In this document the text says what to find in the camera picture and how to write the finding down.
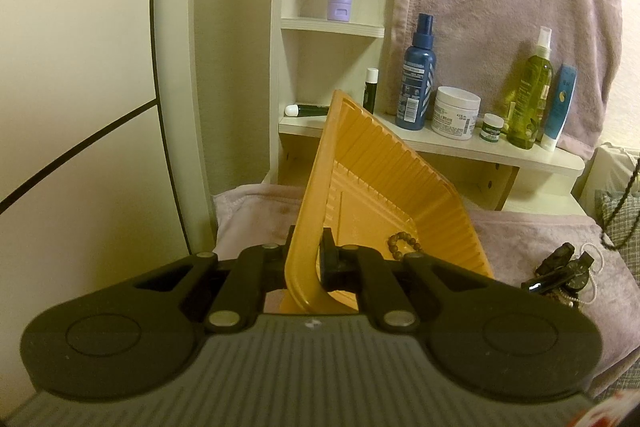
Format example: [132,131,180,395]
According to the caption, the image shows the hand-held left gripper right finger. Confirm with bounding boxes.
[318,228,495,334]

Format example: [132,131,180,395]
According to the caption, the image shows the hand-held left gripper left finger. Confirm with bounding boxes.
[132,225,298,334]

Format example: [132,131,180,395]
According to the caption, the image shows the brown bead bracelet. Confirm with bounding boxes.
[386,231,427,264]

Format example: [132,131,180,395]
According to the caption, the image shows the orange ribbed plastic tray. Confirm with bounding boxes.
[280,89,496,314]

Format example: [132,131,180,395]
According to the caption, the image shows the dark green tube white cap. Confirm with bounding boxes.
[284,103,331,118]

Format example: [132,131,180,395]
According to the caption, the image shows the white wooden shelf unit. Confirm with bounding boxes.
[269,0,587,214]

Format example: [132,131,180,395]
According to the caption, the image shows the black stick with white cap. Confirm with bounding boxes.
[363,68,380,114]

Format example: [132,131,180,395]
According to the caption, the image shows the white cream jar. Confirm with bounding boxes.
[430,86,482,141]

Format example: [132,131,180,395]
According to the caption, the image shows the blue spray bottle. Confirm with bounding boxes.
[395,13,439,132]

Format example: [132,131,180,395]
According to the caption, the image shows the pink blanket on table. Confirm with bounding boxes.
[212,183,640,404]

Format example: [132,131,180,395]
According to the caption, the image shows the small green cream jar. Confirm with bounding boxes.
[479,113,506,144]

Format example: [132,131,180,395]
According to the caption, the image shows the black band with gold clasp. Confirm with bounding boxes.
[520,243,575,295]

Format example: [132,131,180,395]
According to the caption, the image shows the green oil spray bottle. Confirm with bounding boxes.
[505,26,555,151]

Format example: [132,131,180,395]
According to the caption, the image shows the blue cosmetic tube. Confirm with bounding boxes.
[539,63,580,153]

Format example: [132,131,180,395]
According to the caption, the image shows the grey plaid cushion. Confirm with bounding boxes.
[594,188,640,259]

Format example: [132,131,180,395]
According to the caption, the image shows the white pillow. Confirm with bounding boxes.
[574,142,640,219]

